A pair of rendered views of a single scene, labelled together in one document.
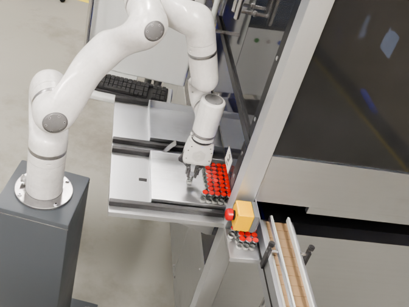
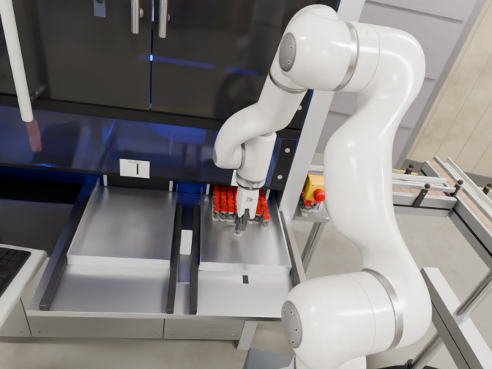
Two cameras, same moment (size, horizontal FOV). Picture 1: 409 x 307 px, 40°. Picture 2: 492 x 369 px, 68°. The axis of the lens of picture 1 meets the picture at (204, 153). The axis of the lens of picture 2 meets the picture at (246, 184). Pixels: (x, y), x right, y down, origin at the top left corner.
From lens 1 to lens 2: 1.85 m
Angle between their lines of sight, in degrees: 67
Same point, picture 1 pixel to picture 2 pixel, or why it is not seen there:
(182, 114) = (91, 224)
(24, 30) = not seen: outside the picture
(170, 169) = (217, 249)
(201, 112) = (269, 152)
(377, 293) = not seen: hidden behind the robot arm
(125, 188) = (268, 299)
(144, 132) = (140, 271)
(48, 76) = (351, 296)
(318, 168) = not seen: hidden behind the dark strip
